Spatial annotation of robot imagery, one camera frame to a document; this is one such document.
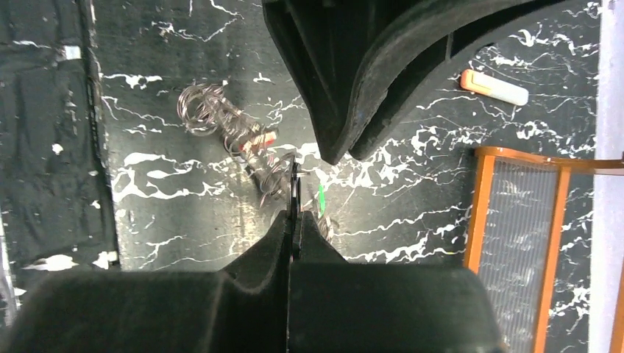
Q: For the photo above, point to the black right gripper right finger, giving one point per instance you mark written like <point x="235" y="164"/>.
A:
<point x="338" y="306"/>

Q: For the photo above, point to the orange wooden two-tier shelf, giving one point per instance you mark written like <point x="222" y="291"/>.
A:
<point x="514" y="235"/>

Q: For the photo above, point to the grey orange marker pen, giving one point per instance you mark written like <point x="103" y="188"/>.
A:
<point x="485" y="85"/>

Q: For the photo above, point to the green headed key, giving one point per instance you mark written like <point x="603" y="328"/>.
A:
<point x="321" y="201"/>

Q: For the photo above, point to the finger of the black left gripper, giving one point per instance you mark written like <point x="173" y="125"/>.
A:
<point x="354" y="63"/>
<point x="439" y="58"/>

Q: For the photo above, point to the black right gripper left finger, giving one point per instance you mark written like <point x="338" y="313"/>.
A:
<point x="240" y="308"/>

